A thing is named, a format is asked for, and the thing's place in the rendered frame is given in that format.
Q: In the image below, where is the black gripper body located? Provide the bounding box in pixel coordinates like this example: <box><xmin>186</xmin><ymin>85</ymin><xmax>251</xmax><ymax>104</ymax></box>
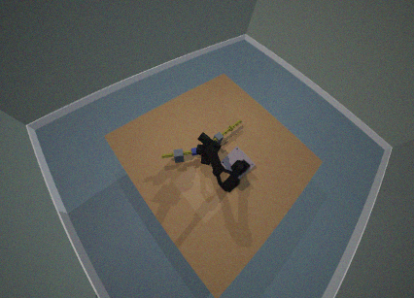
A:
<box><xmin>201</xmin><ymin>153</ymin><xmax>211</xmax><ymax>165</ymax></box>

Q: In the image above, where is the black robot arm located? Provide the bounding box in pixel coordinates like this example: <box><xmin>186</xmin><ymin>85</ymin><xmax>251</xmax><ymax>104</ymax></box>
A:
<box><xmin>196</xmin><ymin>132</ymin><xmax>251</xmax><ymax>192</ymax></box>

